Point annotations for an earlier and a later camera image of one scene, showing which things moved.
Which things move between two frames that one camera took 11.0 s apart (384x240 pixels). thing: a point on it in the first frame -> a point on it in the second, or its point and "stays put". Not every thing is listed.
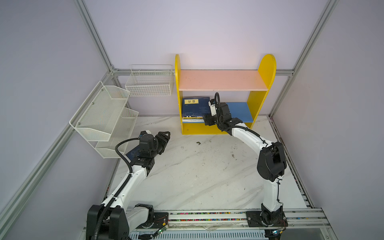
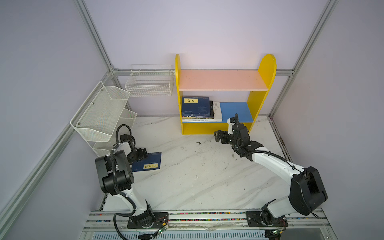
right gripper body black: (212, 121) -> (227, 139)
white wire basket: (150, 80) stays put
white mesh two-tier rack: (104, 120) stays put
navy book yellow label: (195, 106) stays put
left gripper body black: (160, 144) -> (135, 156)
